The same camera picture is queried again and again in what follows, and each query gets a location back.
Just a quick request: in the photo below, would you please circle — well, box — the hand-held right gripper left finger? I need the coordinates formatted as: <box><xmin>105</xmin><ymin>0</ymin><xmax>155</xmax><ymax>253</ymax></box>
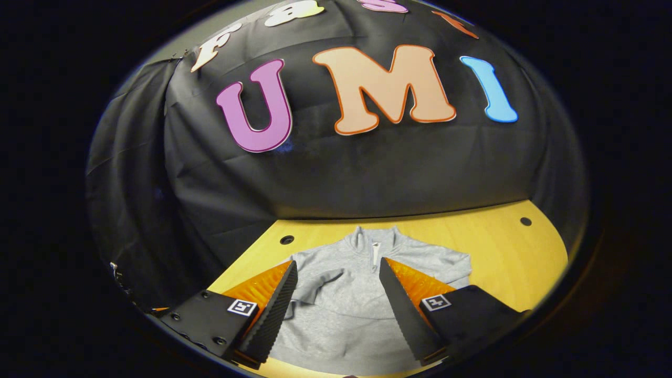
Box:
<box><xmin>157</xmin><ymin>261</ymin><xmax>298</xmax><ymax>370</ymax></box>

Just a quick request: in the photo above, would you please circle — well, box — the black backdrop cloth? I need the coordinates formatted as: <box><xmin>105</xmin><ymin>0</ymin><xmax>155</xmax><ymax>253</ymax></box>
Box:
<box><xmin>86</xmin><ymin>0</ymin><xmax>589</xmax><ymax>316</ymax></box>

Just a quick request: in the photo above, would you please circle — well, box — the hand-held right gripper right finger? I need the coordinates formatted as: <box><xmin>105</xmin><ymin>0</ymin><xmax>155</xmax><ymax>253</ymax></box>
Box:
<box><xmin>379</xmin><ymin>257</ymin><xmax>531</xmax><ymax>366</ymax></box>

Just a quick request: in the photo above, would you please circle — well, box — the grey zip-neck sweatshirt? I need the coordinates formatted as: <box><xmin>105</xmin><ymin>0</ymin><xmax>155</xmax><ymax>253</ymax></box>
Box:
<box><xmin>268</xmin><ymin>226</ymin><xmax>472</xmax><ymax>376</ymax></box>

